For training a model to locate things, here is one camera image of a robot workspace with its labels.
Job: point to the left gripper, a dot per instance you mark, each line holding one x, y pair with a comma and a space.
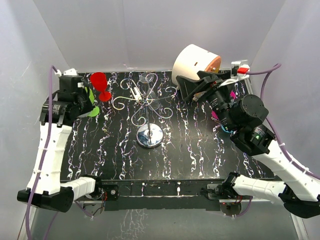
89, 106

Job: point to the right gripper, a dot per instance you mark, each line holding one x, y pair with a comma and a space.
190, 87

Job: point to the green wine glass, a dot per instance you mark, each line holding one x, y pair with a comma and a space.
95, 109

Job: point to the red wine glass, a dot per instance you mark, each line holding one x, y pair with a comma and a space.
100, 83

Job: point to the pink wine glass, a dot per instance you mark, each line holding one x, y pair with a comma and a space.
233, 97

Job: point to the clear champagne flute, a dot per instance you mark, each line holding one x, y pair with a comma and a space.
149, 80

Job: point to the cyan wine glass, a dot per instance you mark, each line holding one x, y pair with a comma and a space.
226, 130

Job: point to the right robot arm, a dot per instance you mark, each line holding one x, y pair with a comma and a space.
297, 190

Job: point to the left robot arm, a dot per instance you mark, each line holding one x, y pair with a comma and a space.
44, 189

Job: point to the chrome wine glass rack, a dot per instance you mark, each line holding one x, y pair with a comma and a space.
149, 135

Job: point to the white cylindrical stool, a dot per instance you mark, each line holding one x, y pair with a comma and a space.
193, 59

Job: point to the small white clip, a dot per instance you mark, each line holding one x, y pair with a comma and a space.
136, 93

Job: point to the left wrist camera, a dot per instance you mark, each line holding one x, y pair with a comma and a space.
69, 72

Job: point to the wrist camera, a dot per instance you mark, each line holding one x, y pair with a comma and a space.
239, 72
69, 72

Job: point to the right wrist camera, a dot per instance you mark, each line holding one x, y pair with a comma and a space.
239, 72

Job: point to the black base frame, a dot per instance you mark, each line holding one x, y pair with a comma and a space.
171, 194

